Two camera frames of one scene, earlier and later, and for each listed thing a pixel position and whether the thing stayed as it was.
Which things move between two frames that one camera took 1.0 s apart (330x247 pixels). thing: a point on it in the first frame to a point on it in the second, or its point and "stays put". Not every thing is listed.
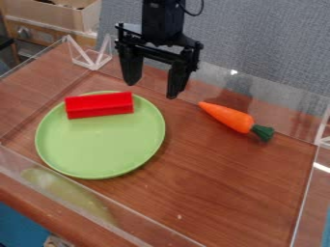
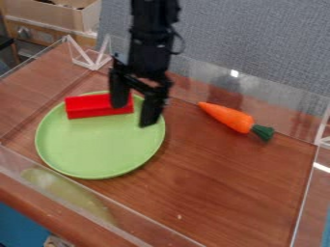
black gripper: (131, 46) to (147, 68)
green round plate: (104, 146) stays put
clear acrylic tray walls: (110, 165) stays put
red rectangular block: (98, 104) stays put
